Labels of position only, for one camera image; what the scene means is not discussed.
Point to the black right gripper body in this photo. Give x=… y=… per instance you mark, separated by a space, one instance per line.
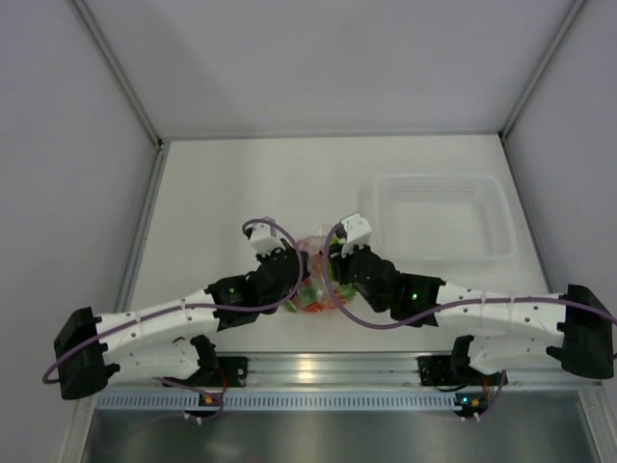
x=342 y=268

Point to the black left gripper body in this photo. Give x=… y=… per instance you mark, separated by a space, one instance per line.
x=287 y=250

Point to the clear zip top bag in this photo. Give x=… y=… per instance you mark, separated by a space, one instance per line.
x=333 y=282

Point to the green fake grapes bunch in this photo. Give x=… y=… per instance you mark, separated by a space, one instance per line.
x=309 y=294

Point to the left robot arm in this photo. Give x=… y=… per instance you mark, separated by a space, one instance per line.
x=171 y=341

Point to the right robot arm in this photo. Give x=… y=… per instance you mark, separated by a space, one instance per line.
x=493 y=332

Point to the orange fake carrot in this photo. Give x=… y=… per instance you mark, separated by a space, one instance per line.
x=319 y=307

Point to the white perforated plastic basket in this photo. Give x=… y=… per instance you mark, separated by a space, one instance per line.
x=451 y=217

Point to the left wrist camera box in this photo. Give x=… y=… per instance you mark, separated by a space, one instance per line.
x=262 y=236

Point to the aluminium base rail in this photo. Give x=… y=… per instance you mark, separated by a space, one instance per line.
x=381 y=370

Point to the grey slotted cable duct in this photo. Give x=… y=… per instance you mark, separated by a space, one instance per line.
x=236 y=401

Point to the aluminium frame post left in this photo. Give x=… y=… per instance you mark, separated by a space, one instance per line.
x=95 y=33

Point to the aluminium frame post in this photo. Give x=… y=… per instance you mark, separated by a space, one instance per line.
x=554 y=44
x=95 y=33

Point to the aluminium frame post right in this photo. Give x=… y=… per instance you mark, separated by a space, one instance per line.
x=554 y=44

